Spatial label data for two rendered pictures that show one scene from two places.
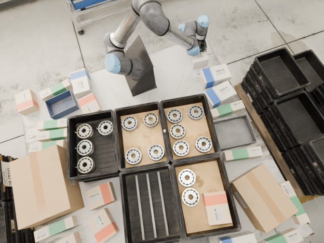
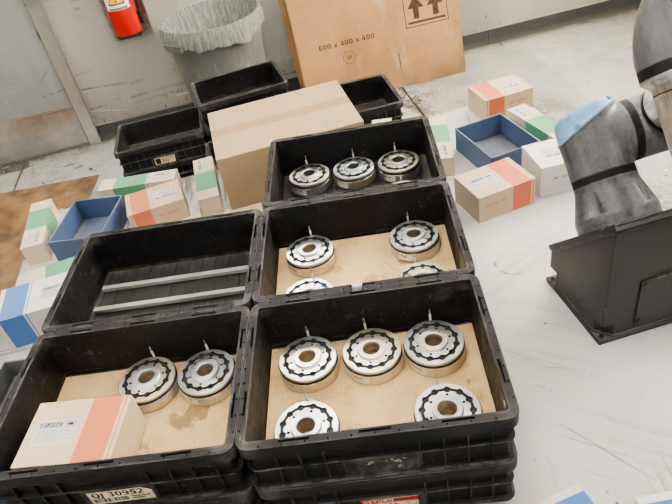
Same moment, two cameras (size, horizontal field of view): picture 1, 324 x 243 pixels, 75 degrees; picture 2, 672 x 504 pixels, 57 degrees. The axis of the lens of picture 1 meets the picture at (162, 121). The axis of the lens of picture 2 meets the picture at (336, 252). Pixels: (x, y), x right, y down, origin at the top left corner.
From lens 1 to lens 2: 1.04 m
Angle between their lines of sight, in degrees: 57
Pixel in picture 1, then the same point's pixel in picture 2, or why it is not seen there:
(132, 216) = (163, 268)
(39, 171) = (306, 113)
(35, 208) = (236, 122)
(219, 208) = (68, 434)
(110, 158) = not seen: hidden behind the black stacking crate
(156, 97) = (553, 344)
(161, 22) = (657, 18)
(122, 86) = not seen: hidden behind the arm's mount
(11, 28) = not seen: outside the picture
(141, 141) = (354, 271)
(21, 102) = (493, 86)
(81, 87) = (548, 153)
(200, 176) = (201, 421)
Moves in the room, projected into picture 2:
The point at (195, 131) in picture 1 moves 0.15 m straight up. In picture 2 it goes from (368, 418) to (354, 356)
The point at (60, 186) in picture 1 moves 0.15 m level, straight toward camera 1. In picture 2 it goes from (265, 141) to (246, 172)
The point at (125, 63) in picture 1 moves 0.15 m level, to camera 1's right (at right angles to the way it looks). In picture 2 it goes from (591, 146) to (623, 192)
